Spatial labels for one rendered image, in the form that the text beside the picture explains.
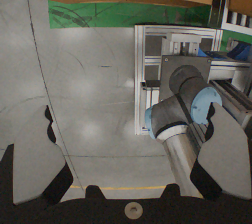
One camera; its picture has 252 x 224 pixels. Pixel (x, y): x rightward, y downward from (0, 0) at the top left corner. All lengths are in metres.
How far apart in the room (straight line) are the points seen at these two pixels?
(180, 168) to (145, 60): 1.17
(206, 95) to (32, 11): 1.81
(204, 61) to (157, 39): 0.83
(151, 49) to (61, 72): 1.07
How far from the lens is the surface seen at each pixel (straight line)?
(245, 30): 1.36
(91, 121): 2.14
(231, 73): 0.91
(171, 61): 0.64
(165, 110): 0.50
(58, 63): 1.86
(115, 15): 1.63
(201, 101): 0.48
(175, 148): 0.46
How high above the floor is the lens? 1.63
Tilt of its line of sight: 61 degrees down
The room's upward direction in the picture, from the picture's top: 180 degrees counter-clockwise
